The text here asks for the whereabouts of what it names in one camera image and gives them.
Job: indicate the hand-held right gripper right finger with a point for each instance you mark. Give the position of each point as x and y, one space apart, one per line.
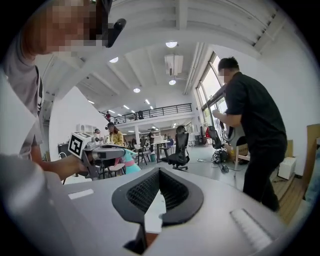
183 197

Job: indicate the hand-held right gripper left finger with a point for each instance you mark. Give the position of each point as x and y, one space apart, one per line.
136 192

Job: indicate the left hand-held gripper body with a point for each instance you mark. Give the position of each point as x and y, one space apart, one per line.
87 152

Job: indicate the teal and pink spray bottle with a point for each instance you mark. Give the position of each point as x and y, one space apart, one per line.
131 162

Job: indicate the person's left forearm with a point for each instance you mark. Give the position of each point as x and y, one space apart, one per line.
56 167

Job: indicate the chair with pink seat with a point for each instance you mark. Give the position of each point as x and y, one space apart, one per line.
113 168

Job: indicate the black office chair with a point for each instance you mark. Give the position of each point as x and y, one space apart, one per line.
180 150
215 137

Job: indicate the white table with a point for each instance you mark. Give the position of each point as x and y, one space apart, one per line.
162 143

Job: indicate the cardboard box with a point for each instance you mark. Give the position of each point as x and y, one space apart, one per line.
242 151

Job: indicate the round ceiling lamp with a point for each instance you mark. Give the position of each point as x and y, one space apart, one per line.
171 44
114 59
172 82
136 90

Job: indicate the black balcony railing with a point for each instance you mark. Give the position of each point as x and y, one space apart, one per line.
160 111

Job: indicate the white box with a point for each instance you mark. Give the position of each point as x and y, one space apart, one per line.
287 168

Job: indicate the tall glass window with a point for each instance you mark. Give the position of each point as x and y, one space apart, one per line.
208 82

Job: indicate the white ceiling air conditioner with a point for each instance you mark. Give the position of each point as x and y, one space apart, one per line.
173 63

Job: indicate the wooden cabinet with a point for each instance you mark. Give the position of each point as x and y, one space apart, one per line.
311 150

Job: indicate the black head-worn camera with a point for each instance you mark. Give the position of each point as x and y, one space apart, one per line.
113 32

